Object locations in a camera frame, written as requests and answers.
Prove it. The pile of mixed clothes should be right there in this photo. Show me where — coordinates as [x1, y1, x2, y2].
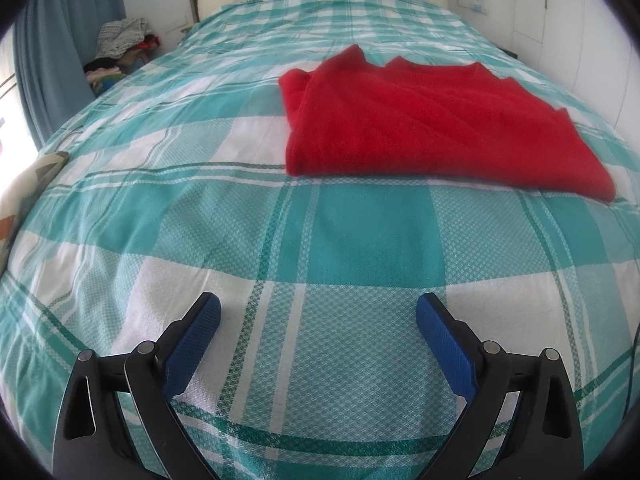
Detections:
[82, 17, 164, 98]

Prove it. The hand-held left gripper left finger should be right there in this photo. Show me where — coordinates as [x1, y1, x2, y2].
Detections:
[52, 292, 222, 480]

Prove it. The red knitted sweater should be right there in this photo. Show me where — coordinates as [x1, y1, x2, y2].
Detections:
[278, 44, 617, 202]

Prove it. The bed with teal checked bedspread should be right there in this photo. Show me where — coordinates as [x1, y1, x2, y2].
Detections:
[0, 0, 640, 480]

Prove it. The cream patterned pillow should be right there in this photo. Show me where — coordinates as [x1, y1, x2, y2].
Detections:
[0, 151, 70, 263]

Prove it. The blue curtain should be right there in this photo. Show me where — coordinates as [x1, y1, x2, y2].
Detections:
[12, 0, 127, 152]

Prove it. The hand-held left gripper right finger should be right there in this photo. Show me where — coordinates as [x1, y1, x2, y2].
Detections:
[416, 293, 583, 480]

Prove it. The white wardrobe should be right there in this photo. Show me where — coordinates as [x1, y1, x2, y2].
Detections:
[510, 0, 623, 126]

